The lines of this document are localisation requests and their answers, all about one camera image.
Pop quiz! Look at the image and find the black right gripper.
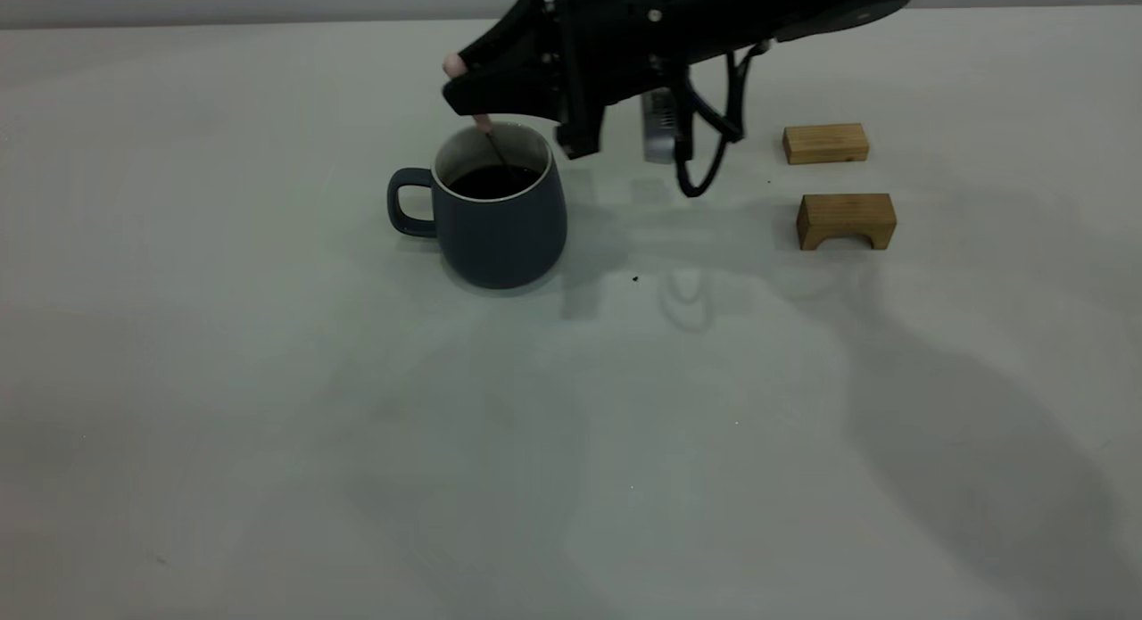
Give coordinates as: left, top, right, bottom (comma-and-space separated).
442, 0, 699, 161

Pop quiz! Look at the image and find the pink handled metal spoon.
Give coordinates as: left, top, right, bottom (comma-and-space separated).
443, 53, 520, 182

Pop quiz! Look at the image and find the arched wooden block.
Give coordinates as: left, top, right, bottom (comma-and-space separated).
796, 193, 897, 252

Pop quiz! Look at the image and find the dark grey ceramic mug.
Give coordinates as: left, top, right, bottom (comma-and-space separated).
386, 123, 568, 291

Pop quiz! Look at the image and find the dark coffee liquid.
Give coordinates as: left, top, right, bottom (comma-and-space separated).
450, 163, 542, 201

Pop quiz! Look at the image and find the flat rectangular wooden block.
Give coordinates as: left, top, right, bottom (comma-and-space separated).
782, 124, 870, 166

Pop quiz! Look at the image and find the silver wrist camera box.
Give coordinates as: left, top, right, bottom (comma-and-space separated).
640, 88, 690, 166

